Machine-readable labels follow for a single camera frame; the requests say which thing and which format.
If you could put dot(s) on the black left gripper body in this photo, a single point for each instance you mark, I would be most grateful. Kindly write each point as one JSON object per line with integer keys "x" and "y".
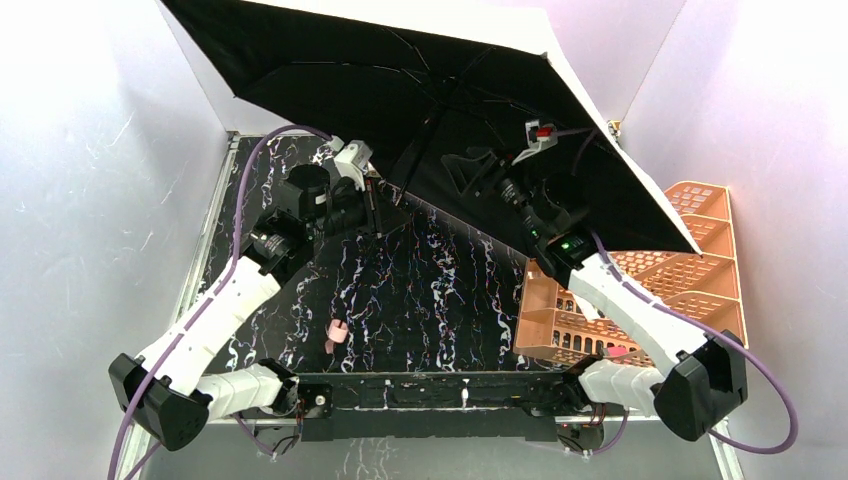
{"x": 369, "y": 204}

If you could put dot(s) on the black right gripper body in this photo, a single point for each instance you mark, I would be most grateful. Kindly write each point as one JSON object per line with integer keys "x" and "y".
{"x": 488, "y": 178}

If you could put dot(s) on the pink and black folding umbrella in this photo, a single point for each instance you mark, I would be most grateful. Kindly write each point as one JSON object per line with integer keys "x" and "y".
{"x": 417, "y": 81}

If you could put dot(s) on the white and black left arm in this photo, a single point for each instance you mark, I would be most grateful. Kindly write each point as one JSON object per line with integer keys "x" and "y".
{"x": 166, "y": 389}

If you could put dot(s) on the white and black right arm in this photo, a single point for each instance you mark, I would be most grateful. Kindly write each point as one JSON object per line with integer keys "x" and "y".
{"x": 698, "y": 377}

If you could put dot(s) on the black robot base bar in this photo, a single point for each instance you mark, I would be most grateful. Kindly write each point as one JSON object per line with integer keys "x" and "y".
{"x": 524, "y": 404}

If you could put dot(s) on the orange plastic desk organizer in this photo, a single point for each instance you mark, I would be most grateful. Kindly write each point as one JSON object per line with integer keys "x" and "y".
{"x": 553, "y": 327}

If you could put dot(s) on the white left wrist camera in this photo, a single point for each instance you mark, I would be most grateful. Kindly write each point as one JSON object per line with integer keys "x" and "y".
{"x": 352, "y": 161}

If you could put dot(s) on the aluminium table frame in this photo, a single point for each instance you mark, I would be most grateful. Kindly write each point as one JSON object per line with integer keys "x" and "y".
{"x": 433, "y": 296}

